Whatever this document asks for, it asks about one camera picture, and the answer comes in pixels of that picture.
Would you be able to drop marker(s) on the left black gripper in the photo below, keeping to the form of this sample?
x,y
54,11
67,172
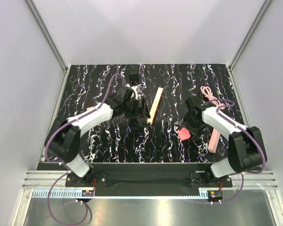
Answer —
x,y
139,112

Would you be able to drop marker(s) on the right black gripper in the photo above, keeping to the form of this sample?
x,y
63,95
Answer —
x,y
196,132

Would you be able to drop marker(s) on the pink square plug adapter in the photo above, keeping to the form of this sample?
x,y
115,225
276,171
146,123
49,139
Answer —
x,y
183,134

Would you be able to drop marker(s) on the beige red power strip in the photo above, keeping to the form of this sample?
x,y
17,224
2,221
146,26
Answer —
x,y
155,104

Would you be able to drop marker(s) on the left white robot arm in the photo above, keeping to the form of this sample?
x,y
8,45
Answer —
x,y
63,140

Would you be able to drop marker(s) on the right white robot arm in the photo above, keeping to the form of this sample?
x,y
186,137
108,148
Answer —
x,y
246,149

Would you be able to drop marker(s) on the pink power strip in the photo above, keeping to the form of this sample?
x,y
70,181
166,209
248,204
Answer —
x,y
212,146

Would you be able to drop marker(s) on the black cube adapter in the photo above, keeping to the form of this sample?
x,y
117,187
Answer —
x,y
133,74

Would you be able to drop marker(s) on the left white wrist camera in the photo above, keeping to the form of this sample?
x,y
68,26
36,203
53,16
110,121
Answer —
x,y
136,90

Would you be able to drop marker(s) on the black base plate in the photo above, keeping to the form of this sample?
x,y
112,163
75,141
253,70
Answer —
x,y
149,179

